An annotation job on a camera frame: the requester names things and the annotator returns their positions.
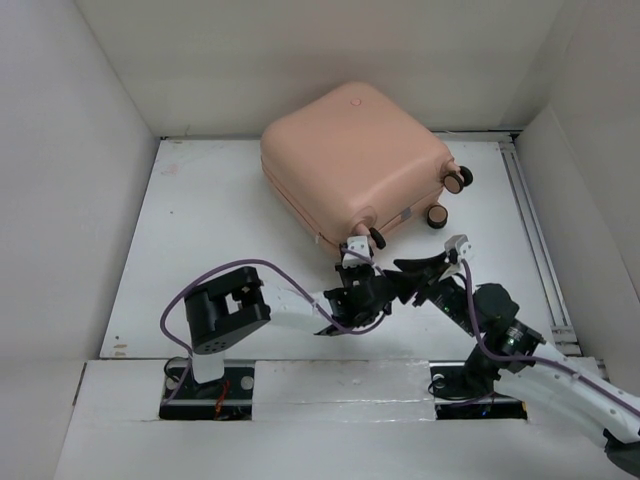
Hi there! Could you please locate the pink hard-shell suitcase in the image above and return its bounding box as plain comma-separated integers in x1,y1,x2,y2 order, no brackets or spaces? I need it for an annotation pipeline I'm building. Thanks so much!
260,82,473,252

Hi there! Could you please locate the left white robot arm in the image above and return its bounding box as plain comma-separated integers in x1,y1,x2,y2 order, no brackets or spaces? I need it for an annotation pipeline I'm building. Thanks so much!
184,265,396,397

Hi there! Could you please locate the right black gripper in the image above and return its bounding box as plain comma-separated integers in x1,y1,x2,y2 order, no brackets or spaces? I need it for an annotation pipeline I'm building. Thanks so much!
383,251,480,337

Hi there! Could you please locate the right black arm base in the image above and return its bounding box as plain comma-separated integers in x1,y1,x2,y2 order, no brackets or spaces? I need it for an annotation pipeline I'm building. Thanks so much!
427,346,528,421

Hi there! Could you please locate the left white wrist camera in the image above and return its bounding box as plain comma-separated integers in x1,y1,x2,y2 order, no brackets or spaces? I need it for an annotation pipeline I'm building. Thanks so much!
340,235,373,269

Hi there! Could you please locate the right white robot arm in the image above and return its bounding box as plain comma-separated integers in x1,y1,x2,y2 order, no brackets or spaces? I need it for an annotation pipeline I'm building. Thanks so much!
385,253,639,476

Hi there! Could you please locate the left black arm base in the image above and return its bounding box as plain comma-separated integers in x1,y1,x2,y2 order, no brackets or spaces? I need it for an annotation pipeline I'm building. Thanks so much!
158,357,256,422

